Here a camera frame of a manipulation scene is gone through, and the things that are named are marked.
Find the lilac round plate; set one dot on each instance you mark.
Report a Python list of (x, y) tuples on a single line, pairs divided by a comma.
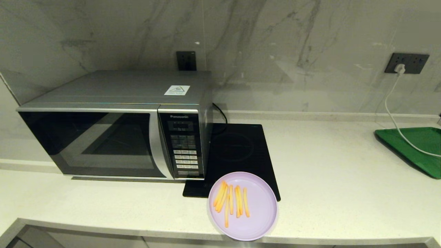
[(262, 213)]

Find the microwave door with dark glass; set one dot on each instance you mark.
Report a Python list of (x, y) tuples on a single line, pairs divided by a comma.
[(86, 141)]

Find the silver Panasonic microwave body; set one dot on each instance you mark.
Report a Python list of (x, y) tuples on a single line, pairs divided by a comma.
[(120, 86)]

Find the black induction cooktop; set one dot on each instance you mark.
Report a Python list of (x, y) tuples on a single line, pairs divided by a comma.
[(241, 148)]

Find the white triangle warning sticker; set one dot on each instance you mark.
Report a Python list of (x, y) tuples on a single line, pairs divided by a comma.
[(177, 90)]

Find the orange carrot sticks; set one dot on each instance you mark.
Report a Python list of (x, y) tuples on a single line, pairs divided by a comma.
[(223, 199)]

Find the white power plug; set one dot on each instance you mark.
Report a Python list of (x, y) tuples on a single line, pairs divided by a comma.
[(400, 69)]

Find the green plastic tray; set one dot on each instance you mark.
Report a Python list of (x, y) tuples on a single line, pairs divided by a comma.
[(417, 144)]

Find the small black wall socket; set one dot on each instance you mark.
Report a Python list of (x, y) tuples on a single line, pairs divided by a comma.
[(186, 61)]

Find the wide black wall socket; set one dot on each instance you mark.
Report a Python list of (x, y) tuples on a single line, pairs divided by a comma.
[(415, 63)]

